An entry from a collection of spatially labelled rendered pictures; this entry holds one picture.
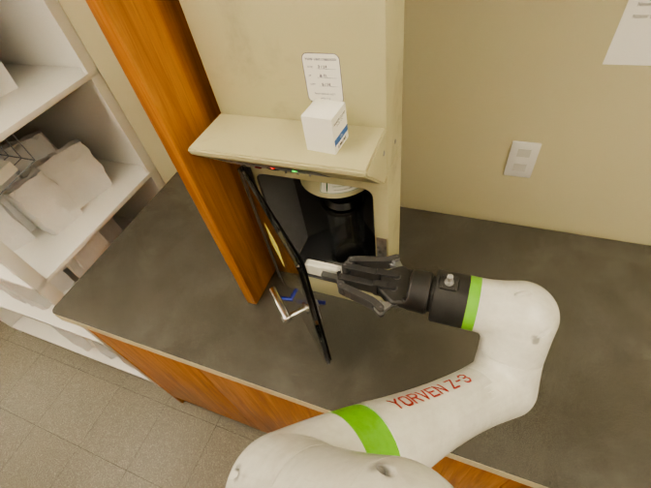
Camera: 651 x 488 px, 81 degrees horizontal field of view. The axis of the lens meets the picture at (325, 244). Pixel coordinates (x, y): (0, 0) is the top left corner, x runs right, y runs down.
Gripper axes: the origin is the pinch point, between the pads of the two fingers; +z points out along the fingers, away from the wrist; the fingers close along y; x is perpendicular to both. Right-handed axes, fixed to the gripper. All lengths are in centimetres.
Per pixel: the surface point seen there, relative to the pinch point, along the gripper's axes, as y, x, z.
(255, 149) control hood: -4.6, -23.0, 10.6
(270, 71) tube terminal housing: -14.1, -31.4, 10.1
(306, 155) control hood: -4.8, -23.0, 1.4
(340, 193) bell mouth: -16.4, -4.8, 1.8
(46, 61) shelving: -56, -10, 130
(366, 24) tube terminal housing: -14.1, -38.4, -6.2
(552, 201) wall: -57, 25, -46
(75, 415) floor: 36, 128, 142
